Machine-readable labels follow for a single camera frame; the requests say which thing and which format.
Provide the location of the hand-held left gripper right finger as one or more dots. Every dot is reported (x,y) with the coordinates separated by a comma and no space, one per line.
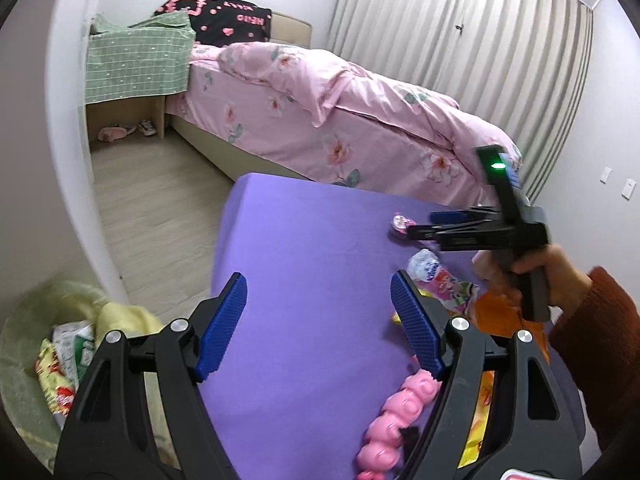
(417,325)

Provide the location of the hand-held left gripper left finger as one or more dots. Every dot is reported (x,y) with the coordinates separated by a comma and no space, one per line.
(222,325)

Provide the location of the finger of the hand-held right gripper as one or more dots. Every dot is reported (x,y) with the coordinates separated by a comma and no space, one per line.
(460,216)
(450,232)

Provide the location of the white blue snack packet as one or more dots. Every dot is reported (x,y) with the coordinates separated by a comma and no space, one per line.
(425,265)

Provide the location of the pink round printed wrapper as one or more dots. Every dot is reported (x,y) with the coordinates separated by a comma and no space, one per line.
(402,227)

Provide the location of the orange plastic snack bag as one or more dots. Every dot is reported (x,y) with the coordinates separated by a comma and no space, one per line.
(500,315)

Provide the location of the white green snack packet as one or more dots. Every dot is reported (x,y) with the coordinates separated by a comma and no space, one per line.
(75,347)

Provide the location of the yellow red snack packet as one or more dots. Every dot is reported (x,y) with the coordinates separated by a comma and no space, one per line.
(55,380)

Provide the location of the trash bin with yellow bag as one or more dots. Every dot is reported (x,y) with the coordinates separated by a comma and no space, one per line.
(30,320)

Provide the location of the person's right forearm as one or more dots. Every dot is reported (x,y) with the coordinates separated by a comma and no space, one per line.
(605,340)

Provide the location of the person's right hand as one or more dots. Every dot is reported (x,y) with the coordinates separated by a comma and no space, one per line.
(562,275)

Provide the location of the purple table cloth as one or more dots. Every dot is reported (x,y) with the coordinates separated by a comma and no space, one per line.
(310,270)

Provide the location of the pink floral duvet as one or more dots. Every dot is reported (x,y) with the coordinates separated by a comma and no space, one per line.
(350,85)

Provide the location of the white pleated curtain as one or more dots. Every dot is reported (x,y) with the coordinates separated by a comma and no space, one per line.
(450,35)

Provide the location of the beige bed with pink sheet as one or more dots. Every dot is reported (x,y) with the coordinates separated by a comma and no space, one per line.
(280,140)

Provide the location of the small shoe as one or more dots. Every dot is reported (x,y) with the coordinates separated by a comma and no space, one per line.
(146,127)

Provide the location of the pink slipper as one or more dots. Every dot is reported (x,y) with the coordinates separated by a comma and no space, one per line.
(115,133)

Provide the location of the wooden bedside table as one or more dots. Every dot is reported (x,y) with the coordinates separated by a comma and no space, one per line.
(157,115)

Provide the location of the green checked cloth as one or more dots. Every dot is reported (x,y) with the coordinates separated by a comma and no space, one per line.
(135,60)

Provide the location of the black pink printed pillow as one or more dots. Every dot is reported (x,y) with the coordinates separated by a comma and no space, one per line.
(225,17)

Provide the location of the white wall switch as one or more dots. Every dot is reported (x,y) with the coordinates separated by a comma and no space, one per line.
(606,174)
(629,189)

